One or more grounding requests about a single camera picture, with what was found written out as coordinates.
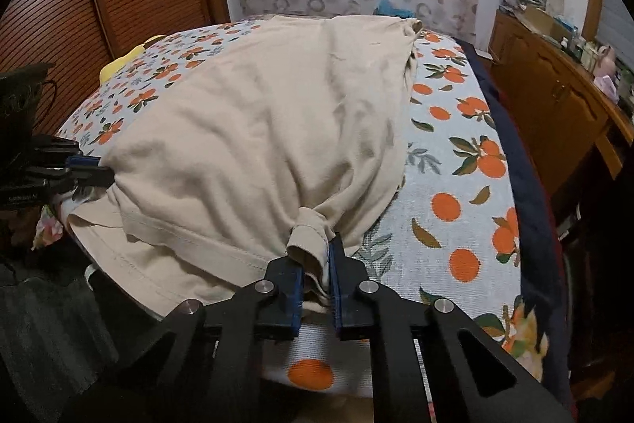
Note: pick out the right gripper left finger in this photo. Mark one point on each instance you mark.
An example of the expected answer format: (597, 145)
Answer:
(209, 356)

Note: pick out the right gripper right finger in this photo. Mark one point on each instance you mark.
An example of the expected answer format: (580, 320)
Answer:
(431, 362)

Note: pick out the beige t-shirt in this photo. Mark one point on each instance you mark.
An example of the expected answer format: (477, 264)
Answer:
(291, 136)

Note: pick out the dark navy bed sheet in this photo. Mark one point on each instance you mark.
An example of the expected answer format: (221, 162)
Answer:
(541, 263)

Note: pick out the orange print grey blanket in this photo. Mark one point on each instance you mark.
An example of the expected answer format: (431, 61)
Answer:
(451, 231)

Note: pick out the floral bed quilt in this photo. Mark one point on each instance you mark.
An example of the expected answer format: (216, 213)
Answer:
(48, 229)

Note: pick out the long wooden cabinet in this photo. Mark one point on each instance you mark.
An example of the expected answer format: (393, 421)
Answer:
(560, 114)

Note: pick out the yellow plush toy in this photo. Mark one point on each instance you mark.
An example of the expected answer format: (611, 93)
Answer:
(117, 64)

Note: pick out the pink kettle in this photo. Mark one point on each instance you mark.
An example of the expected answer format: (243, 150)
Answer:
(606, 62)

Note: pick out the open cardboard box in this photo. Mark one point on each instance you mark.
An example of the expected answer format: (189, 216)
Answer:
(539, 22)

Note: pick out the stack of folded cloths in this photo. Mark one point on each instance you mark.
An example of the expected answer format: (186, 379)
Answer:
(518, 6)

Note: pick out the grey window blind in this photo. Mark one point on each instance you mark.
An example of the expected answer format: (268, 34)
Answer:
(616, 29)

